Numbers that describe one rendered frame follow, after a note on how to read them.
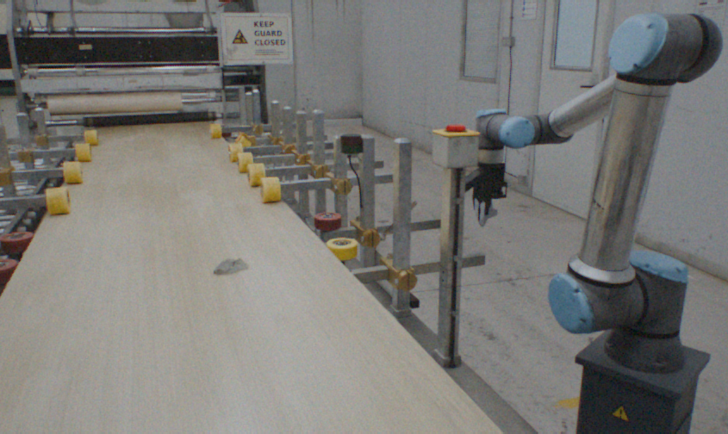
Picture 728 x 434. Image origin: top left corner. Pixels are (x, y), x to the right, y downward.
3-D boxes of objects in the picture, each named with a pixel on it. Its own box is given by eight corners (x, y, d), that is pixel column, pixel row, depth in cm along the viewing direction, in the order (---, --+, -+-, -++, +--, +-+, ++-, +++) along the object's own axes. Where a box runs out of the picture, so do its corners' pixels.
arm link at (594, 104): (746, 3, 120) (554, 114, 184) (698, 2, 117) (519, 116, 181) (760, 56, 118) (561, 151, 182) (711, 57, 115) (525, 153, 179)
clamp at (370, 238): (364, 233, 185) (364, 218, 183) (381, 246, 172) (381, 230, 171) (347, 235, 183) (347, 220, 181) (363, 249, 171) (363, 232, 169)
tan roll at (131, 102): (257, 106, 418) (256, 89, 415) (260, 108, 407) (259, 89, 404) (32, 115, 372) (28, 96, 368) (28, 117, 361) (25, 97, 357)
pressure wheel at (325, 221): (337, 245, 181) (336, 209, 178) (345, 253, 174) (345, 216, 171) (312, 248, 179) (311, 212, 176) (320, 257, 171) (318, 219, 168)
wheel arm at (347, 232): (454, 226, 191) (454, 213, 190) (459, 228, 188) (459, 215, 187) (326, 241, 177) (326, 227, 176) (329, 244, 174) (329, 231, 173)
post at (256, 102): (262, 174, 340) (258, 89, 327) (264, 175, 337) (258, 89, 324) (256, 174, 339) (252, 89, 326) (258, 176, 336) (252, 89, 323)
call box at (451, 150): (460, 164, 125) (462, 127, 123) (477, 170, 119) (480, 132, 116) (431, 166, 123) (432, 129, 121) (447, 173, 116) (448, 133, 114)
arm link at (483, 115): (486, 110, 177) (470, 107, 186) (484, 151, 180) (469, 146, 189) (513, 108, 179) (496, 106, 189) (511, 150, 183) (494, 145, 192)
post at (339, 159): (345, 270, 206) (343, 133, 192) (348, 274, 202) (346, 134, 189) (335, 271, 204) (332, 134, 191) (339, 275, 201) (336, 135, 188)
